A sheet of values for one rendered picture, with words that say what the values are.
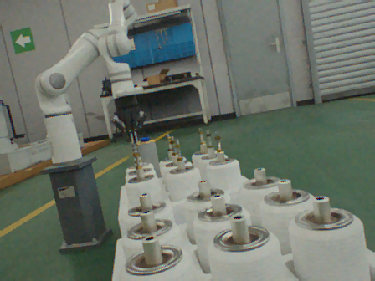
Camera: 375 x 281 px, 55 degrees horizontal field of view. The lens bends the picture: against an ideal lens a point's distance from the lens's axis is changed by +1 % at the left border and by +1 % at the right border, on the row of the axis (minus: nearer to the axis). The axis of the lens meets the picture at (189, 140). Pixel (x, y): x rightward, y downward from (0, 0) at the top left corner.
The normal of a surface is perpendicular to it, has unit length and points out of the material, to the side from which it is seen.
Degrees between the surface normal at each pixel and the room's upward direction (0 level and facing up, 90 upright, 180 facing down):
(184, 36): 90
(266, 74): 90
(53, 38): 90
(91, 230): 90
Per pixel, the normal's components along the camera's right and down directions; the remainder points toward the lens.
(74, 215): -0.14, 0.14
